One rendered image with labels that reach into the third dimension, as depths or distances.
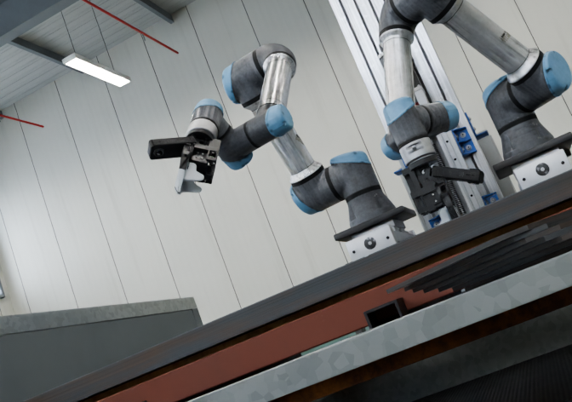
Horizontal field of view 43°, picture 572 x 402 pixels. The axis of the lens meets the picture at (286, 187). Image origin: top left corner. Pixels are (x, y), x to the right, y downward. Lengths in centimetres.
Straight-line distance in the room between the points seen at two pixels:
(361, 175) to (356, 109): 981
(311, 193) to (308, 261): 974
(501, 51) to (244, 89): 74
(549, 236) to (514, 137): 140
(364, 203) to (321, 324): 112
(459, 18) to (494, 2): 1010
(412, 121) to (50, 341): 96
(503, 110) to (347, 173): 49
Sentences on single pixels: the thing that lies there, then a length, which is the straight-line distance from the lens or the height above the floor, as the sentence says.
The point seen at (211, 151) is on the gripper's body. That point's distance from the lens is 172.
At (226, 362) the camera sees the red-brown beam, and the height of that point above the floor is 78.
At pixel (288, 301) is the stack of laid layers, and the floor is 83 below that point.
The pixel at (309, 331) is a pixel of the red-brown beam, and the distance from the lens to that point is 111.
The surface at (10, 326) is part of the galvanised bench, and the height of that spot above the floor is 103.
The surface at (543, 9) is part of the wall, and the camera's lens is 1203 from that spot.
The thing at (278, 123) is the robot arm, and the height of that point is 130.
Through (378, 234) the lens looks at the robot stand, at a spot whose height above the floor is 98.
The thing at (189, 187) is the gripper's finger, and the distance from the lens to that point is 168.
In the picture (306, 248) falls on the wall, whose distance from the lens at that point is 1199.
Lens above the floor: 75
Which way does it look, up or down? 12 degrees up
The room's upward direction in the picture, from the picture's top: 22 degrees counter-clockwise
